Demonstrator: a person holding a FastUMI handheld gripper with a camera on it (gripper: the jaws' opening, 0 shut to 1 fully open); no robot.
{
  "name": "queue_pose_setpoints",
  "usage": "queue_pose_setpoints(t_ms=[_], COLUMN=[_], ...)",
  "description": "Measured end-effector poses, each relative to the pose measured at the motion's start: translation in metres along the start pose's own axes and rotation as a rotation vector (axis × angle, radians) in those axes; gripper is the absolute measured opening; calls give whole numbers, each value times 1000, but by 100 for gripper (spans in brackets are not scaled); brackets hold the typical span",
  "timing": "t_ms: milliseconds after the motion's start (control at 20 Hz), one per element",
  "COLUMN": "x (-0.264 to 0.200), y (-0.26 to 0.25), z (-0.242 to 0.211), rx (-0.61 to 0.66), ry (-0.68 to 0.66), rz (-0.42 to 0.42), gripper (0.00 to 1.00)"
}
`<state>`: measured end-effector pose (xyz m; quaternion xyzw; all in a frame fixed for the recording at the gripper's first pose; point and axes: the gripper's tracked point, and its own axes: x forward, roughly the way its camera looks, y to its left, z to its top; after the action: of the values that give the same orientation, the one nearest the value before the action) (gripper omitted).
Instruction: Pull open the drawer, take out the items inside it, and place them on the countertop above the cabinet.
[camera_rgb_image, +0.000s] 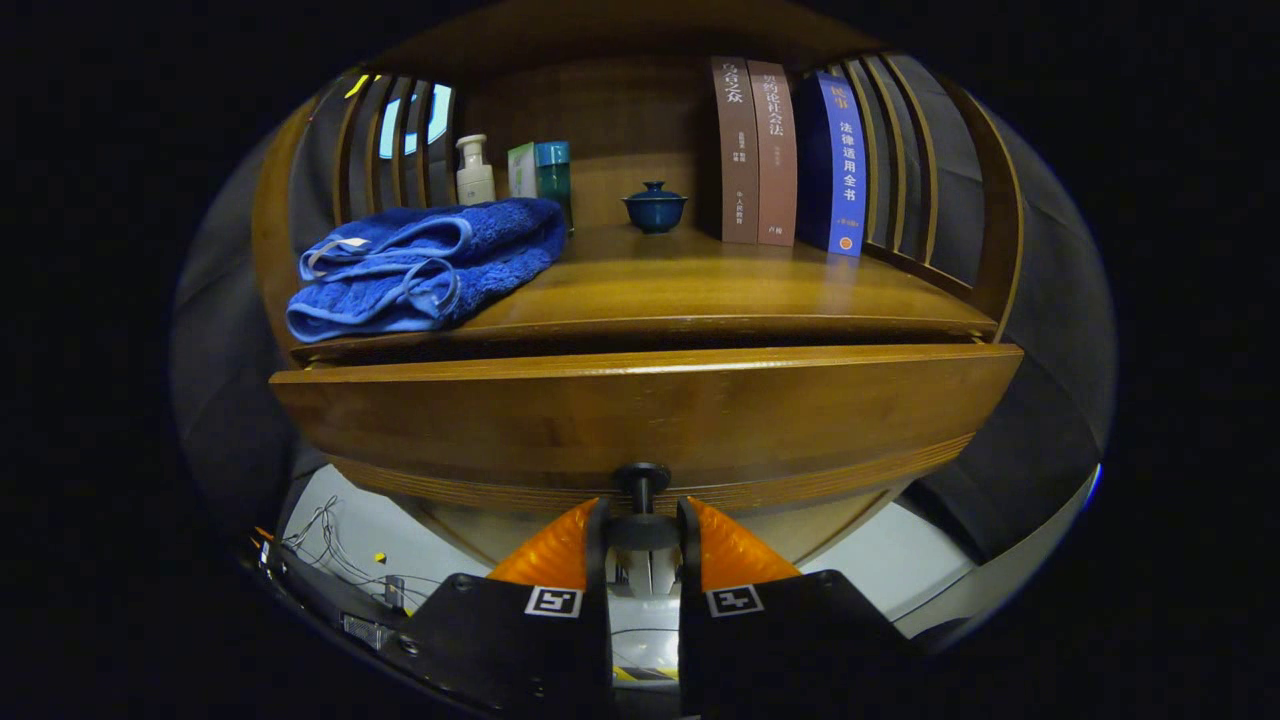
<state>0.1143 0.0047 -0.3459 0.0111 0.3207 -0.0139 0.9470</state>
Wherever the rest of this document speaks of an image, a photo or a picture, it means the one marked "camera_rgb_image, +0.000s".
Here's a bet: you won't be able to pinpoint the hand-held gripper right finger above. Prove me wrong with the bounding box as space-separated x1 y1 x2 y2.
677 496 921 720

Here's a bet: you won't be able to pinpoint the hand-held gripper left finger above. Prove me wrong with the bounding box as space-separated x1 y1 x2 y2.
400 497 613 720

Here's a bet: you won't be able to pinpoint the wooden drawer with black knob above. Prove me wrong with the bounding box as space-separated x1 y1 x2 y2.
270 343 1024 551

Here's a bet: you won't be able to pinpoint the wooden cabinet door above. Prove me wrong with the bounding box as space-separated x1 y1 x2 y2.
720 480 906 573
415 497 601 573

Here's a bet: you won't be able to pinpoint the wooden countertop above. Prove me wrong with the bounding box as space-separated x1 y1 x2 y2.
290 222 1001 363

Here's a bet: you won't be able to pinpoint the wooden cabinet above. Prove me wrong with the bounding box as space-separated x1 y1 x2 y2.
250 0 1026 573

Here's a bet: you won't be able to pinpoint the folded blue towel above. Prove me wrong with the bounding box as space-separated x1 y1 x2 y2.
286 197 569 344

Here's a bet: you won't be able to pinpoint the dark blue lidded teacup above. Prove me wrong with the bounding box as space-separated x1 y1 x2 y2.
622 181 689 235

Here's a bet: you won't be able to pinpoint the teal bottle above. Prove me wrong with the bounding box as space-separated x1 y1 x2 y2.
533 140 574 233

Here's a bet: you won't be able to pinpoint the white and green box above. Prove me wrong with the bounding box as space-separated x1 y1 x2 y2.
507 142 541 199

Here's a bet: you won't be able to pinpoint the white pump bottle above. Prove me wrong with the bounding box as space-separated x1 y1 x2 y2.
456 134 497 207

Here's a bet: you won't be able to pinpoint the dark brown book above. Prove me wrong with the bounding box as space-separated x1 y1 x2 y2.
710 56 761 245

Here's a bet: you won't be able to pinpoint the reddish brown book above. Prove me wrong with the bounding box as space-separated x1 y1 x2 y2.
747 60 799 247

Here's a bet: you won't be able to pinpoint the blue book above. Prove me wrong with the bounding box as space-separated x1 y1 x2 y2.
795 68 869 258

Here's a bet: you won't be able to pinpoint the thin grey cables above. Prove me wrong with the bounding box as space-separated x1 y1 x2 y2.
285 495 441 611

